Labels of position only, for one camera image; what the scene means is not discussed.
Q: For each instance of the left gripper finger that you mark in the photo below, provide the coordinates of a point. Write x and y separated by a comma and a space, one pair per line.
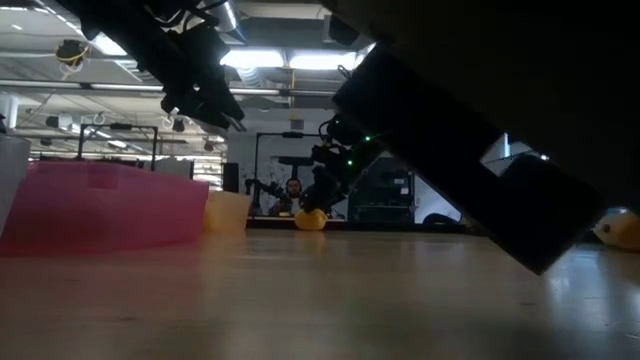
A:
215, 118
231, 107

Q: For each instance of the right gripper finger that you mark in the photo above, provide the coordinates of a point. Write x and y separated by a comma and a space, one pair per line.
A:
315, 195
334, 205

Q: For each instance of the grey ceiling pipe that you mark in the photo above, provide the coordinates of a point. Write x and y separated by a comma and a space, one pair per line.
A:
125, 86

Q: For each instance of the silver round ventilation duct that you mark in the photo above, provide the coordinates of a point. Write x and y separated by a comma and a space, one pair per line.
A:
137, 70

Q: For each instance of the black metal table frame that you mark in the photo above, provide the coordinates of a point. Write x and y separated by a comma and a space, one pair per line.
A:
275, 223

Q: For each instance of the black metal frame station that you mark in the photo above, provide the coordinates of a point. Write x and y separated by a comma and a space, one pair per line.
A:
265, 134

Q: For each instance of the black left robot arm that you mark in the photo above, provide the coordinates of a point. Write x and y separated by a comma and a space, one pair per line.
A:
125, 30

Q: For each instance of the black cabinet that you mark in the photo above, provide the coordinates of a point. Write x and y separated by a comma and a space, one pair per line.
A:
385, 195

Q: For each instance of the black background robot arm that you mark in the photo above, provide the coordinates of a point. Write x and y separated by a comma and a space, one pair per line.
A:
262, 190

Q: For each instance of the white garlic bulb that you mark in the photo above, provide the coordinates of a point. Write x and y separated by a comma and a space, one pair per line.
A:
604, 222

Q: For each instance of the grey wall vent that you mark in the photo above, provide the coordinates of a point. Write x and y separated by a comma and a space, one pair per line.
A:
297, 124

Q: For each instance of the orange plastic basket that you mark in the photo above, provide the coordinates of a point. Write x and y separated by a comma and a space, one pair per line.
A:
225, 212

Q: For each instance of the clear plastic basket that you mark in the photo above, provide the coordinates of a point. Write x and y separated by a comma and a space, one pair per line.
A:
12, 175

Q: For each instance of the person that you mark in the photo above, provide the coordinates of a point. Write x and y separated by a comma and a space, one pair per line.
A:
292, 195

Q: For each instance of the ceiling light panel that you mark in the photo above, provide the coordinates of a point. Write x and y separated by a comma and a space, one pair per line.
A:
252, 57
320, 60

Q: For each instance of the black speaker box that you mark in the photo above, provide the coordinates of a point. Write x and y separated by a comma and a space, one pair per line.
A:
230, 177

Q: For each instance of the yellow lemon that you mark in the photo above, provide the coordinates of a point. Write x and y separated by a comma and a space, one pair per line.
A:
310, 221
629, 231

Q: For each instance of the pink plastic basket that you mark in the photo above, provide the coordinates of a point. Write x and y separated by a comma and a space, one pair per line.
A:
100, 210

